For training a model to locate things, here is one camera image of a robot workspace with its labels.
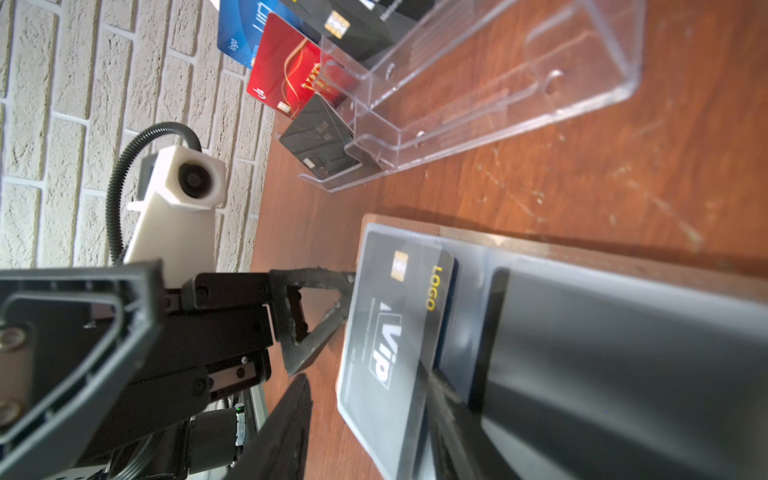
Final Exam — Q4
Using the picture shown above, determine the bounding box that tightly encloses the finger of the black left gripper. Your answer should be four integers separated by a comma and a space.
268, 267, 356, 375
1, 261, 165, 479

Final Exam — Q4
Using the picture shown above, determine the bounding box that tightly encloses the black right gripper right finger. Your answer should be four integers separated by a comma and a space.
419, 365, 519, 479

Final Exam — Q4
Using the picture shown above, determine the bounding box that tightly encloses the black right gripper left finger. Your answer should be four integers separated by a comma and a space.
225, 374, 313, 480

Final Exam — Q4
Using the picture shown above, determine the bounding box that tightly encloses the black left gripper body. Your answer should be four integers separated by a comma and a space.
81, 273, 273, 461

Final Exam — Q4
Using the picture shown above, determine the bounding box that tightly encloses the black vip card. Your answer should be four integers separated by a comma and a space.
337, 224, 456, 479
283, 0, 436, 64

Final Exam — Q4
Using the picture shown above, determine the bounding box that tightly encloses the beige leather card holder wallet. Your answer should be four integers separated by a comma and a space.
357, 214, 767, 479

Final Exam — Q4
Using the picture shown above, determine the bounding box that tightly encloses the clear acrylic card display stand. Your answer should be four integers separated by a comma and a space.
318, 1, 646, 192

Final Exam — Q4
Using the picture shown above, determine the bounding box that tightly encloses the dark black card lower left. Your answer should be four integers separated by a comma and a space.
279, 94, 363, 180

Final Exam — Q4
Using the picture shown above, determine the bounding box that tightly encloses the red gold VIP card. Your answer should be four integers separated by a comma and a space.
247, 13, 346, 119

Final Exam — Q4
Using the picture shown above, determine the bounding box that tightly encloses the black VIP card in stand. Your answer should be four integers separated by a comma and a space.
283, 0, 436, 64

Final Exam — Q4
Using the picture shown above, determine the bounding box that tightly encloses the blue VIP card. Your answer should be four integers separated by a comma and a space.
217, 0, 302, 68

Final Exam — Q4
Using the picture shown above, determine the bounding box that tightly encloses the black corrugated cable left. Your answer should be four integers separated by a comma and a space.
105, 122, 203, 265

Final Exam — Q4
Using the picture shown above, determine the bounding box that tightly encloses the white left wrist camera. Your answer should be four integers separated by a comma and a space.
123, 146, 227, 289

